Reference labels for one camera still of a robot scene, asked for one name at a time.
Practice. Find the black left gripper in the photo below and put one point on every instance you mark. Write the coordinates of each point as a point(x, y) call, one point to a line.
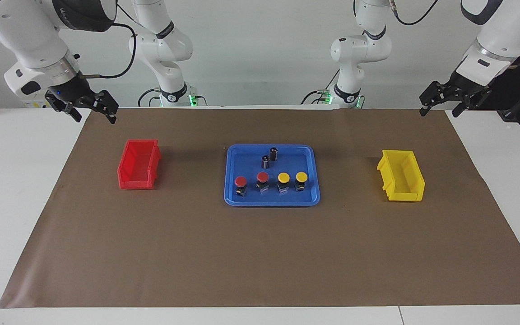
point(465, 88)

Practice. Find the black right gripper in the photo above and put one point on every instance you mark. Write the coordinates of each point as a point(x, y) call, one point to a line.
point(72, 92)

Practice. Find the red push button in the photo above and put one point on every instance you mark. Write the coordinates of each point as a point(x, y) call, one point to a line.
point(240, 182)
point(262, 177)

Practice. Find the yellow push button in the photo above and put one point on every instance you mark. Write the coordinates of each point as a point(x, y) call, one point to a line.
point(301, 176)
point(283, 178)

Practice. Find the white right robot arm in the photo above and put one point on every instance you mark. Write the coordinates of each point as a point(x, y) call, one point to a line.
point(16, 27)

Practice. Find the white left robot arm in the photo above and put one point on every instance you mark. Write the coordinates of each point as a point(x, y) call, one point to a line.
point(359, 49)

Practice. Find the white power strip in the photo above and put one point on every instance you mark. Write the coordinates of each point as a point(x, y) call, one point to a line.
point(39, 104)

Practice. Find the red plastic bin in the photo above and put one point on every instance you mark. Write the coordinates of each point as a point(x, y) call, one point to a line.
point(140, 164)

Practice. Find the yellow plastic bin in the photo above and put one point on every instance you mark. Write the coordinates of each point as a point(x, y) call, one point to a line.
point(400, 174)

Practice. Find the blue plastic tray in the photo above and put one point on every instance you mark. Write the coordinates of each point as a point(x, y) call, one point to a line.
point(248, 164)

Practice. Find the black cylindrical capacitor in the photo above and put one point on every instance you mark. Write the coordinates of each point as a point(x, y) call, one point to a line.
point(265, 162)
point(273, 154)

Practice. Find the brown paper mat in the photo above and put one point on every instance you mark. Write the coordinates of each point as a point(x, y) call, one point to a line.
point(242, 253)

